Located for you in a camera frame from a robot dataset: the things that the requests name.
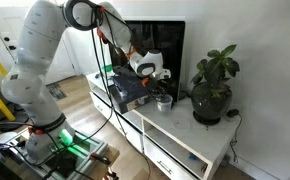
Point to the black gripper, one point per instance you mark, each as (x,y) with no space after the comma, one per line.
(158,86)

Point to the clear plastic cup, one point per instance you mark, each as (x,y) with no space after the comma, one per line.
(164,105)

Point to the clear plastic lid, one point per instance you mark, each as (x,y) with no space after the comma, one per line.
(181,124)

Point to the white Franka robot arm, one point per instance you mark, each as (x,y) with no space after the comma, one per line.
(35,66)

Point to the white TV stand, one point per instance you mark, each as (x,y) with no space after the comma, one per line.
(185,133)

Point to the potted plant in dark pot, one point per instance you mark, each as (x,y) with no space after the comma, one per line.
(211,96)

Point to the flat grey device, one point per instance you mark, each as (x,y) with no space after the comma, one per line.
(118,70)

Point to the black flat screen television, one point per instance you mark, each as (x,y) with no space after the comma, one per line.
(165,43)

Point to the white drawer front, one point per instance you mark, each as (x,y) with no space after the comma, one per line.
(166,163)
(100,106)
(126,131)

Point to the green plastic bin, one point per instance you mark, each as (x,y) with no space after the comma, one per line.
(107,68)

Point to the small blue item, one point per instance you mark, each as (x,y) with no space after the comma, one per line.
(193,156)

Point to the black power adapter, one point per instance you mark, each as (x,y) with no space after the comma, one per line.
(232,113)

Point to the white room door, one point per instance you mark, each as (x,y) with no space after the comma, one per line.
(65,56)

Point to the dark patterned floor mat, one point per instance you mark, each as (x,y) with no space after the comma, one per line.
(56,91)

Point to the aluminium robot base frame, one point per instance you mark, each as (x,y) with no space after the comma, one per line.
(85,150)

